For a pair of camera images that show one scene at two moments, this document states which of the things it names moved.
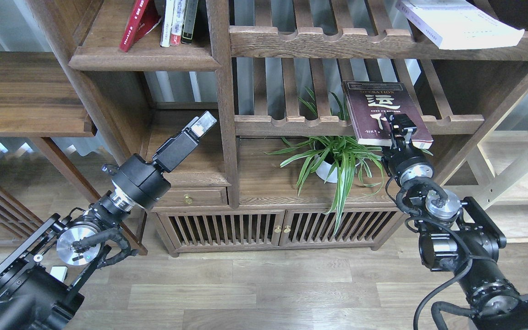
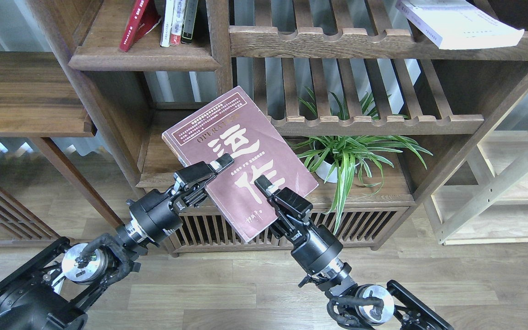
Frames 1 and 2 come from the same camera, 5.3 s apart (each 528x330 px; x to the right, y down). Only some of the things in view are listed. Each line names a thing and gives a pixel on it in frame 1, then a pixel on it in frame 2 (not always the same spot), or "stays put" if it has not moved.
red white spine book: x=177 y=22 stays put
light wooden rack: x=511 y=176 stays put
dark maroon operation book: x=367 y=103 → x=233 y=124
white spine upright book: x=167 y=23 stays put
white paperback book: x=459 y=24 stays put
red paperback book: x=145 y=16 stays put
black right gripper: x=403 y=162 → x=316 y=246
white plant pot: x=323 y=170 stays put
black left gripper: x=143 y=182 → x=156 y=215
